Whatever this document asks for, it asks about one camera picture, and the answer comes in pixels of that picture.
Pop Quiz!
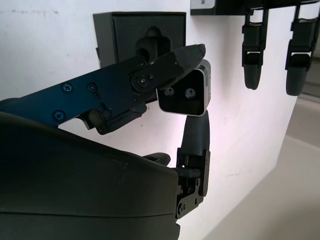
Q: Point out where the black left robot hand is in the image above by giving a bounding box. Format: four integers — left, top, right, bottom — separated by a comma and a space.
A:
214, 0, 320, 97

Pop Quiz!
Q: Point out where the small silver depth camera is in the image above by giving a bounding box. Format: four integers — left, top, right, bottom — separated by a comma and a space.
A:
155, 59, 212, 117

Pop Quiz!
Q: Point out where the black foam-lined box base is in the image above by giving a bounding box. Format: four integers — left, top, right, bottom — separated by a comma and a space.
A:
92, 10, 187, 104

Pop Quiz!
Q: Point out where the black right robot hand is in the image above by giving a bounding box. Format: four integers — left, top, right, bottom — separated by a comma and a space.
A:
0, 43, 213, 240

